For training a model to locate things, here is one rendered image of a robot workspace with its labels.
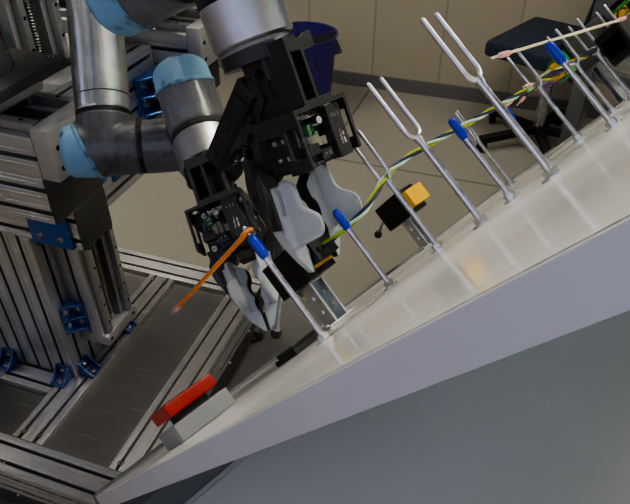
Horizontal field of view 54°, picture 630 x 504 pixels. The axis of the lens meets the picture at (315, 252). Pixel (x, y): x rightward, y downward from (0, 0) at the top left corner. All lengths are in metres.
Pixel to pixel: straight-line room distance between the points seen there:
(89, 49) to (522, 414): 0.80
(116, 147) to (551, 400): 0.73
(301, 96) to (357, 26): 3.33
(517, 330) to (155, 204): 2.76
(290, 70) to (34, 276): 1.19
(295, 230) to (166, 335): 1.38
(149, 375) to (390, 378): 1.64
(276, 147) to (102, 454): 1.25
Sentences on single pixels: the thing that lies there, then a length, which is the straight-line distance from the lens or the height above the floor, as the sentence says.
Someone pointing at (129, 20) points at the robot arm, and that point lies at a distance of 0.66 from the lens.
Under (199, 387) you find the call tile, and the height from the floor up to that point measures 1.13.
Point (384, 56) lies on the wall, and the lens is 3.89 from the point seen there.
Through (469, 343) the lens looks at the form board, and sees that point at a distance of 0.18.
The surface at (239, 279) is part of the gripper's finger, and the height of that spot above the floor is 1.07.
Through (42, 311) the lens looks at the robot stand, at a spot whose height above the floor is 0.47.
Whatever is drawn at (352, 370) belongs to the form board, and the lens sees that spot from 0.23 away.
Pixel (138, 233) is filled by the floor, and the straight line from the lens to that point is 2.73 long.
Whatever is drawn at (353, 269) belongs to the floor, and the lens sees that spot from 2.44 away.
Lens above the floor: 1.55
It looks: 38 degrees down
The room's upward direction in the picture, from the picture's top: straight up
